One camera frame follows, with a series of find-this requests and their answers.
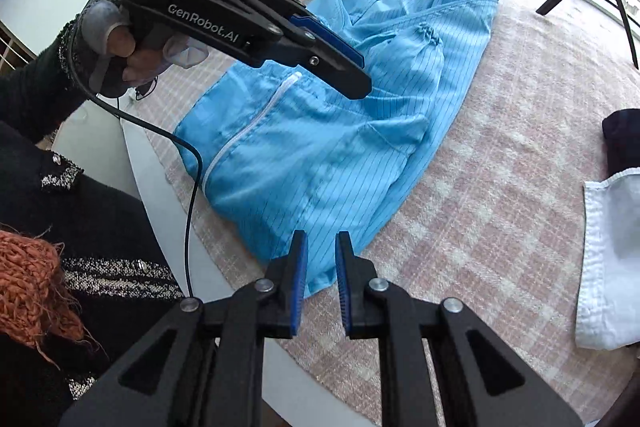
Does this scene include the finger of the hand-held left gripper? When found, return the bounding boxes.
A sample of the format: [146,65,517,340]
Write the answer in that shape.
[289,13,365,66]
[282,32,373,100]

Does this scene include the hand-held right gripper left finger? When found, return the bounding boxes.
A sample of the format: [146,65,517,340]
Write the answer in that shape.
[60,229,308,427]

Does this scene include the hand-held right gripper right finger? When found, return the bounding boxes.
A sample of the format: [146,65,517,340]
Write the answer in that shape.
[335,231,583,427]

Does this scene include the blue striped work coat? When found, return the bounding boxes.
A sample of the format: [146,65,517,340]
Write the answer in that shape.
[175,0,502,299]

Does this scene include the person's left forearm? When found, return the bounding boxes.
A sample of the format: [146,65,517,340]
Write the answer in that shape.
[0,14,101,142]

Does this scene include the person's left hand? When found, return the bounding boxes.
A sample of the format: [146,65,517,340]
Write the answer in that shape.
[80,0,208,98]

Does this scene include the pink plaid blanket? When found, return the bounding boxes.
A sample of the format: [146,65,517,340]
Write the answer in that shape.
[132,0,640,427]

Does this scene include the wooden shelf unit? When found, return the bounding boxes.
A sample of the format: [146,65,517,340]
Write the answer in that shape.
[0,19,41,78]

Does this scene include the person's black top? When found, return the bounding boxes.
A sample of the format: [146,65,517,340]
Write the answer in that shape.
[0,119,186,427]

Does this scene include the white garment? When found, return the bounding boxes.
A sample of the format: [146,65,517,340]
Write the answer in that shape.
[574,171,640,352]

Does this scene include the orange knitted scarf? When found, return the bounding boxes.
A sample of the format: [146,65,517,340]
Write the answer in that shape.
[0,229,101,365]

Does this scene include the dark navy garment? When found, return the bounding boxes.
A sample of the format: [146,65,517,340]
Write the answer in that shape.
[601,108,640,180]

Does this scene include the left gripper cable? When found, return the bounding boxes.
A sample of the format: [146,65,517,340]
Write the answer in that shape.
[70,0,207,299]

